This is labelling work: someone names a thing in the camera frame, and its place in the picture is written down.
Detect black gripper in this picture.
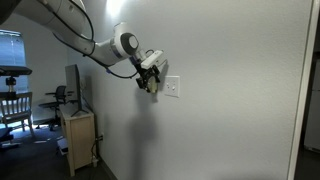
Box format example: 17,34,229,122
134,63,162,91

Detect black flat monitor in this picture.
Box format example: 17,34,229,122
64,63,90,118

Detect light wooden cabinet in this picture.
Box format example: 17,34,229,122
59,104,98,178

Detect black office chair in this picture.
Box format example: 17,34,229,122
37,85,68,132

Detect white box on floor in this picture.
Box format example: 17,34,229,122
55,136,70,157

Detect white wooden chair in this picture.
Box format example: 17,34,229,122
0,91,36,140

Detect window blinds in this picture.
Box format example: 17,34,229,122
0,29,28,95

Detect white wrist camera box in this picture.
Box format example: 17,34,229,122
139,49,165,70

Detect white light switch plate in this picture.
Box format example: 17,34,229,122
163,75,181,99

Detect black power cable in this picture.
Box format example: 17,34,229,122
89,132,105,168

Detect dark wall baseboard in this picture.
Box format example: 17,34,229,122
99,155,118,180

